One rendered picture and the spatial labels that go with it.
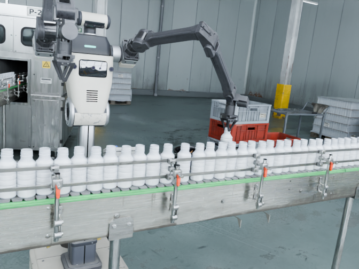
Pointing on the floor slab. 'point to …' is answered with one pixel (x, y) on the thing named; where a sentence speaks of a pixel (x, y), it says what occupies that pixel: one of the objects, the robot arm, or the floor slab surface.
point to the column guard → (281, 99)
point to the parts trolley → (299, 117)
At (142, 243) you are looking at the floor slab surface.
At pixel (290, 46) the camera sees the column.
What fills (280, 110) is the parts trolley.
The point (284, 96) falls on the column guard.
